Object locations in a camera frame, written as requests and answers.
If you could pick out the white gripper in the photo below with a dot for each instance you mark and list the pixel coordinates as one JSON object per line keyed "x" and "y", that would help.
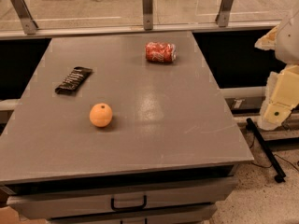
{"x": 290, "y": 42}

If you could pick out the red coke can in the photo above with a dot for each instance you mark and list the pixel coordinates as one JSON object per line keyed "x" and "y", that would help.
{"x": 160, "y": 52}

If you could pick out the black floor bar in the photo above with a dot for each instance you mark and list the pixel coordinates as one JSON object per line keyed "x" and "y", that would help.
{"x": 280, "y": 176}

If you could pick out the orange fruit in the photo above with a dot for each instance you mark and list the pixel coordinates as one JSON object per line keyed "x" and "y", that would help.
{"x": 101, "y": 115}

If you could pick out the black snack bar wrapper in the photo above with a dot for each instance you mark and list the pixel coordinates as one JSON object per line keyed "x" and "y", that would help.
{"x": 74, "y": 80}

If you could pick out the grey horizontal window rail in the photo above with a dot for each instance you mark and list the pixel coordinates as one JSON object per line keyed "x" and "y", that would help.
{"x": 157, "y": 28}

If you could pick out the middle metal rail bracket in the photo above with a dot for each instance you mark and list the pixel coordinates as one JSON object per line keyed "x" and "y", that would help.
{"x": 147, "y": 6}

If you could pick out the black upper drawer handle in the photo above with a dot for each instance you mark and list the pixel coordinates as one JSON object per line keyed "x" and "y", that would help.
{"x": 128, "y": 204}

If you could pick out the black drawer handle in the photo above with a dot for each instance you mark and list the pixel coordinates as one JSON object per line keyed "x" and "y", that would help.
{"x": 142, "y": 220}
{"x": 128, "y": 204}

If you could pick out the black lower drawer handle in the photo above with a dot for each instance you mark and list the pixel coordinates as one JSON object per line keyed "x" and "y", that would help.
{"x": 142, "y": 220}

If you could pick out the left metal rail bracket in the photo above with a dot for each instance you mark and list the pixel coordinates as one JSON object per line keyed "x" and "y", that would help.
{"x": 28, "y": 24}

